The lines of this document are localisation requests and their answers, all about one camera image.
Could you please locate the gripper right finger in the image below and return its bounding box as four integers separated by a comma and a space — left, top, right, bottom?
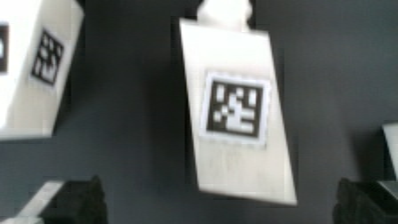
333, 178, 398, 224

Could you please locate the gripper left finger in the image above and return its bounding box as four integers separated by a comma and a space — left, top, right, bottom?
0, 176, 109, 224

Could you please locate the white stool leg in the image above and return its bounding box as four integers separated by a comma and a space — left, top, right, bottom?
0, 0, 84, 141
382, 122, 398, 181
180, 0, 299, 206

